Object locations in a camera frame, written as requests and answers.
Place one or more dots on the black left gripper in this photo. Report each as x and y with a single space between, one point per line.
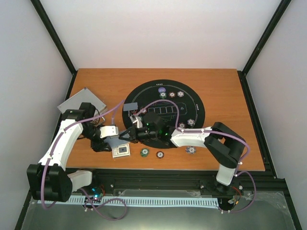
99 146

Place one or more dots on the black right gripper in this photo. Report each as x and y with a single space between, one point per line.
132 131

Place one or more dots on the blue backed card deck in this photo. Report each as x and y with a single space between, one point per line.
115 141

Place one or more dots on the green poker chip stack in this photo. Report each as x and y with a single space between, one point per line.
144 152

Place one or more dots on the dealt blue backed card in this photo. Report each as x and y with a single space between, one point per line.
130 107

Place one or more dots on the orange poker chip stack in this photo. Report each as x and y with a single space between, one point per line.
160 154

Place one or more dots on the green chip top seat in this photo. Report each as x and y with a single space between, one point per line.
162 95

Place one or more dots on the orange chip top seat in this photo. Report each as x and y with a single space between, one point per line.
172 94

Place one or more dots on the blue chip seat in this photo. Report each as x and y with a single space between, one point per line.
180 94
191 122

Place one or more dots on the blue poker chip stack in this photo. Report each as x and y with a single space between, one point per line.
190 149

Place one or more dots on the blue chip top seat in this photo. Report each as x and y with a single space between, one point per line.
180 94

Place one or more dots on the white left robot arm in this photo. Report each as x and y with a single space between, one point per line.
48 180

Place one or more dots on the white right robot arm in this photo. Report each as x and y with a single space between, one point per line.
226 146

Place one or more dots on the purple blind button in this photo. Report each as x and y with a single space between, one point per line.
162 90

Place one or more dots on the black round poker mat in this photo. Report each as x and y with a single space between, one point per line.
171 110

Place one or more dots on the metal front tray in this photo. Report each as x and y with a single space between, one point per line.
265 211

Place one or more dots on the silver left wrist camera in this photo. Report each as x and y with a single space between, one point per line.
109 131

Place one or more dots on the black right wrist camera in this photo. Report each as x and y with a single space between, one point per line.
153 121

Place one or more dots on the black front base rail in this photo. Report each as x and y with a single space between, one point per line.
112 180

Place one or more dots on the light blue cable duct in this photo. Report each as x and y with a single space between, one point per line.
157 201

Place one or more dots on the black left rear frame post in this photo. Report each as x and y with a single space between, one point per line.
39 8

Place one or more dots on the black frame post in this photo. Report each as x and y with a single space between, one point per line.
39 8
276 17

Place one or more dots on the black right frame rail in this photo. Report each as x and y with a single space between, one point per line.
262 143

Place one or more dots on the black right rear frame post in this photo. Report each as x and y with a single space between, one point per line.
276 17

